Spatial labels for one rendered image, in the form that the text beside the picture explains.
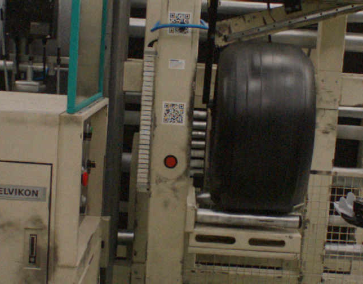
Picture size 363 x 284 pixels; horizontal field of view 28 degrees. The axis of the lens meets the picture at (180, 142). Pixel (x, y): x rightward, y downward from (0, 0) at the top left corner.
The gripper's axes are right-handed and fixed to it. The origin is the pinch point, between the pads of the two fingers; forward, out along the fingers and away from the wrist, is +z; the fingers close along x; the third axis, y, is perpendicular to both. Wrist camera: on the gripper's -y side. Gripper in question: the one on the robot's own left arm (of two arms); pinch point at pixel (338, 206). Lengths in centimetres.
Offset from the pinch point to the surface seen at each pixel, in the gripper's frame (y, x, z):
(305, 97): 29.3, -6.1, 16.3
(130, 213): -47, 3, 115
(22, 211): 34, 88, 21
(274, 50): 39, -12, 34
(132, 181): -33, -1, 116
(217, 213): -6.1, 19.7, 33.4
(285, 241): -15.8, 7.3, 16.0
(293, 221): -11.3, 2.2, 17.0
